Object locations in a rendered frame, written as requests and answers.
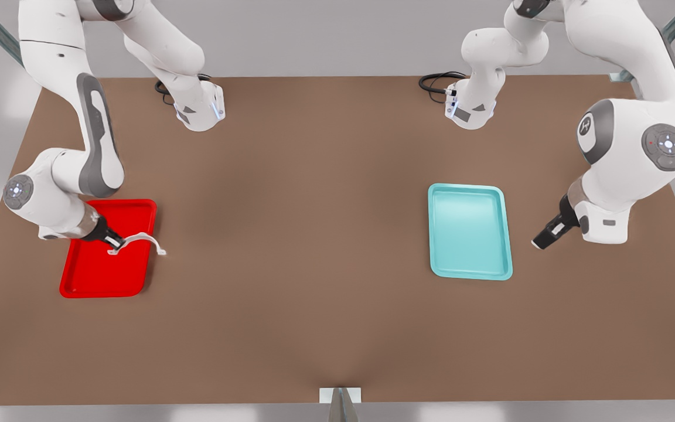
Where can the teal plastic tray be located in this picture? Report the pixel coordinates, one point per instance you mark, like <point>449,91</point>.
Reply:
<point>469,231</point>

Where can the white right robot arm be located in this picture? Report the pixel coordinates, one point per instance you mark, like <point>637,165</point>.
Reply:
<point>56,64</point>

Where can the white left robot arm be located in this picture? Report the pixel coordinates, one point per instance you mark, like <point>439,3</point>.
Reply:
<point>624,76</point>

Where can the red plastic tray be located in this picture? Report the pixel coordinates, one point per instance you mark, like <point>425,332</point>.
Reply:
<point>106,272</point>

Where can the white drainage pipe clamp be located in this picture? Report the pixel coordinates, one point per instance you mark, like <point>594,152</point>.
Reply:
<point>141,237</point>

